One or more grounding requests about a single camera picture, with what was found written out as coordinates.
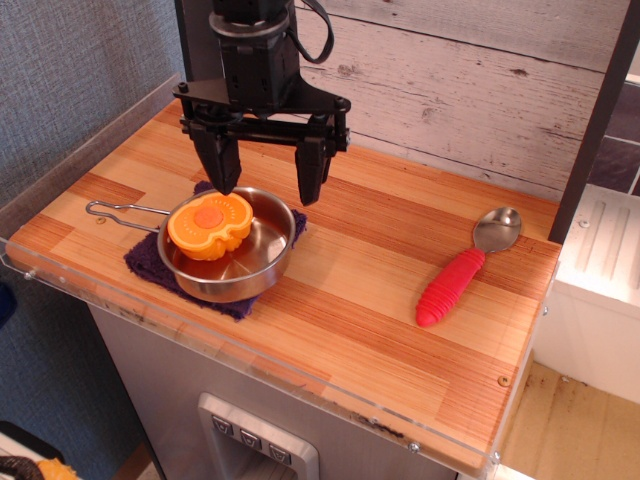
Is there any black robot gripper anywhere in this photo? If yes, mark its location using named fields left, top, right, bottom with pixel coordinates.
left=173, top=13, right=351, bottom=206

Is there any orange toy pumpkin half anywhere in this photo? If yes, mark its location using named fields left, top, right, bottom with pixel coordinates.
left=166, top=191, right=254, bottom=261

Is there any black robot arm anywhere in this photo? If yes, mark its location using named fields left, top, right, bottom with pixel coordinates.
left=173, top=0, right=351, bottom=205

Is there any black orange object at corner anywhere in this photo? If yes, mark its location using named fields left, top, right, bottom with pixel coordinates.
left=1, top=420, right=79, bottom=480

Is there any purple cloth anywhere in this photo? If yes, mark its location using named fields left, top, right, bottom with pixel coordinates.
left=124, top=187, right=307, bottom=320

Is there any grey toy fridge cabinet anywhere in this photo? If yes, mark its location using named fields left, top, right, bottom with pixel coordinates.
left=91, top=307, right=457, bottom=479

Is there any silver dispenser panel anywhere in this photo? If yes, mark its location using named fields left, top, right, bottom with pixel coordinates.
left=198, top=392, right=320, bottom=479

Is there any white toy sink unit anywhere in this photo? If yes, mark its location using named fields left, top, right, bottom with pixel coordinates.
left=533, top=185, right=639, bottom=402

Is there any dark left support post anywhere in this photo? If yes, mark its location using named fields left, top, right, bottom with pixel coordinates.
left=172, top=0, right=228, bottom=105

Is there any dark support post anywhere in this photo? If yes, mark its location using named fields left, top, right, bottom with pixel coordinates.
left=548, top=0, right=639, bottom=244
left=172, top=0, right=228, bottom=105

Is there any steel pot with wire handle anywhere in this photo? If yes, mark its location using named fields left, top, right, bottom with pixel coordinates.
left=86, top=187, right=297, bottom=303

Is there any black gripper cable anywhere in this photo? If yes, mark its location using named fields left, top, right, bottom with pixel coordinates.
left=287, top=0, right=335, bottom=65

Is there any spoon with red handle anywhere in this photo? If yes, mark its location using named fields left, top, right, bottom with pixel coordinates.
left=415, top=207, right=522, bottom=327

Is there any dark right support post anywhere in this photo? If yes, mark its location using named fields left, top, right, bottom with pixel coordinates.
left=548, top=0, right=639, bottom=244

